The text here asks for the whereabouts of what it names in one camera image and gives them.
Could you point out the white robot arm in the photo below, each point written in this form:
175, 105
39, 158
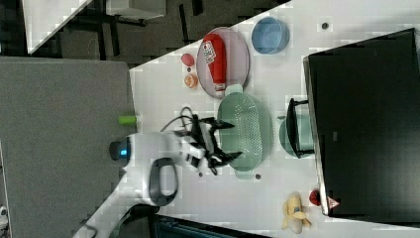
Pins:
151, 176

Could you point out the purple round plate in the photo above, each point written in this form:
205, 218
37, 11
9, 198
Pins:
238, 62

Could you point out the green mug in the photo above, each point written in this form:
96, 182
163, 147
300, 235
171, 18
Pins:
305, 140

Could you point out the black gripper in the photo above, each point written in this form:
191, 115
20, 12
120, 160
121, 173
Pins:
201, 132

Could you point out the mint green oval strainer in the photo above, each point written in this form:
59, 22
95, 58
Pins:
252, 131

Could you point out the toy strawberry near plate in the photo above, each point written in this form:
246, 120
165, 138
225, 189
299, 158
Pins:
188, 59

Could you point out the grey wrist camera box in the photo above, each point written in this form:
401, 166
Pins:
193, 154

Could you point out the toy strawberry near oven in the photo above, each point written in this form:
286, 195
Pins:
314, 197

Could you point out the black toaster oven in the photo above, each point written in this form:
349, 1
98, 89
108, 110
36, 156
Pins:
364, 110

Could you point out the plush peeled banana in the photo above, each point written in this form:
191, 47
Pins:
294, 217

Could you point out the blue bowl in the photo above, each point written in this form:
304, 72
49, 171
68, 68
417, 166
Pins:
270, 36

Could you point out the red ketchup bottle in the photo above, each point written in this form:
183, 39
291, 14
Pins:
214, 52

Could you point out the green marker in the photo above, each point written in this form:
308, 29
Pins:
127, 120

